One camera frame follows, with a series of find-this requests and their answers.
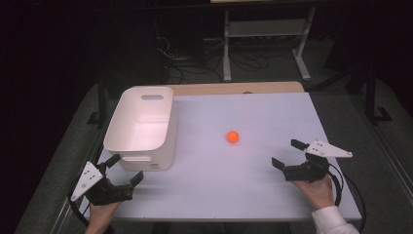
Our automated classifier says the person's left hand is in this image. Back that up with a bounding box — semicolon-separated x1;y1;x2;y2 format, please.
85;201;123;234

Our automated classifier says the white plastic bin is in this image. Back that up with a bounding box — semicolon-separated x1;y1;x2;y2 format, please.
102;86;179;173

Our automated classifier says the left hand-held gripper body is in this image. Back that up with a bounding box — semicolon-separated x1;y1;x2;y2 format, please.
70;161;134;207

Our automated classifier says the white metal stand frame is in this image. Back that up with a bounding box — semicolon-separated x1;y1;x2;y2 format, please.
222;6;318;83

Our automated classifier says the black metal stand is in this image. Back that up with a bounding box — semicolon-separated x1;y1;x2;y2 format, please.
86;71;109;126
363;64;393;127

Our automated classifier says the orange ball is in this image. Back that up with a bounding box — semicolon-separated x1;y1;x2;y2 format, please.
226;130;241;144

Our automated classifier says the person's right hand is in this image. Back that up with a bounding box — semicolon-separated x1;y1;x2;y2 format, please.
291;175;336;213

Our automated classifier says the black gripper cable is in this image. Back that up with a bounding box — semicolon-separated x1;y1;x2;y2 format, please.
328;163;367;234
66;191;92;227

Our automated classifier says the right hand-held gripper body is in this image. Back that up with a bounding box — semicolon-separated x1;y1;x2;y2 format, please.
283;139;354;183

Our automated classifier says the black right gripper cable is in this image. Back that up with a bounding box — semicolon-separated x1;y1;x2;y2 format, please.
328;163;367;234

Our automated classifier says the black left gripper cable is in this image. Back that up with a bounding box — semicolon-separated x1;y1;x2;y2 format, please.
66;191;92;227

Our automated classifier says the tangle of black floor cables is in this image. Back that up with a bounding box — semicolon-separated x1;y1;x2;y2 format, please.
155;33;271;84

